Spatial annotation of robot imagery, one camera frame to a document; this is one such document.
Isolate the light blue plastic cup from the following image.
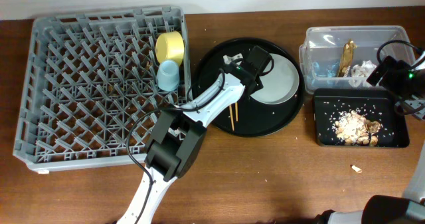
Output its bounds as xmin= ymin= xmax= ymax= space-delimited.
xmin=157 ymin=60 xmax=180 ymax=92

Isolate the food scraps pile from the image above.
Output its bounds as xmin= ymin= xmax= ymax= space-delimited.
xmin=330 ymin=110 xmax=383 ymax=146

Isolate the blue wrapper in bin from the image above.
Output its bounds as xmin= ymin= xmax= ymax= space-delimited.
xmin=313 ymin=62 xmax=339 ymax=78

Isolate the yellow bowl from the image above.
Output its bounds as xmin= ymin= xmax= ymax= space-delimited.
xmin=155 ymin=31 xmax=185 ymax=66

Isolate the round black serving tray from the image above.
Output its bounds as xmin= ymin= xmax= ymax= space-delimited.
xmin=192 ymin=38 xmax=305 ymax=138

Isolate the white tissue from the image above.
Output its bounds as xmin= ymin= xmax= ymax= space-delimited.
xmin=349 ymin=60 xmax=377 ymax=88

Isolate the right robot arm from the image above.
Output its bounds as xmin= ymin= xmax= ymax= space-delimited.
xmin=313 ymin=47 xmax=424 ymax=223

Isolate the clear plastic waste bin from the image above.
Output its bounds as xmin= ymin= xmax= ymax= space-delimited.
xmin=299 ymin=25 xmax=410 ymax=94

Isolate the black rectangular tray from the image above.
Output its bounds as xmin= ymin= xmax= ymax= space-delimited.
xmin=313 ymin=88 xmax=410 ymax=148

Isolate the grey plastic dishwasher rack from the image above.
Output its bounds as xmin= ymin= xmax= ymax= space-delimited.
xmin=13 ymin=6 xmax=191 ymax=173

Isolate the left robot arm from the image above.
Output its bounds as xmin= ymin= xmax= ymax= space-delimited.
xmin=116 ymin=46 xmax=274 ymax=224

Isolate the brown gold snack wrapper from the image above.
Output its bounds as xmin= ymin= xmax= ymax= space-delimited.
xmin=337 ymin=39 xmax=357 ymax=78

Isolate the grey round plate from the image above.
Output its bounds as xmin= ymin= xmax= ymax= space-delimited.
xmin=250 ymin=53 xmax=299 ymax=105

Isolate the food crumb on table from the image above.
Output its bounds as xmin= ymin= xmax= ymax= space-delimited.
xmin=351 ymin=165 xmax=363 ymax=173

